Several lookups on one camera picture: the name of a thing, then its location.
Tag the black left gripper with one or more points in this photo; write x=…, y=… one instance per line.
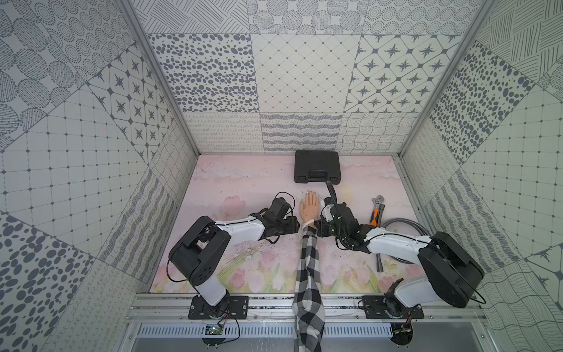
x=292, y=224

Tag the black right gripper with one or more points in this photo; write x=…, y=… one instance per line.
x=321, y=226

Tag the mannequin hand with glitter nails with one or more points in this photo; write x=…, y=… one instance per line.
x=310, y=207

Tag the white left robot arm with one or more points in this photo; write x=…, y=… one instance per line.
x=197, y=254

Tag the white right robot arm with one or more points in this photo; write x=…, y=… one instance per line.
x=450, y=275

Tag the black plastic tool case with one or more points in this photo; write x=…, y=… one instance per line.
x=317, y=166

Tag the black white plaid sleeve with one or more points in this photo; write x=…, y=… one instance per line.
x=308, y=290

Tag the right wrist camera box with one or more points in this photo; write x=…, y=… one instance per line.
x=331, y=211

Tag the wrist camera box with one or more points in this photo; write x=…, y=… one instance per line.
x=279, y=208
x=331, y=211

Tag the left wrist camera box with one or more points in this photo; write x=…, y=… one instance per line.
x=279, y=208

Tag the orange handled adjustable wrench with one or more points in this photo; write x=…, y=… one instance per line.
x=377, y=211

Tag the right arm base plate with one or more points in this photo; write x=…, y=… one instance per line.
x=381, y=307

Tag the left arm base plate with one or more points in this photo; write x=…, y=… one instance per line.
x=229, y=306

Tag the aluminium mounting rail frame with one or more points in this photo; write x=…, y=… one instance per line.
x=328, y=318

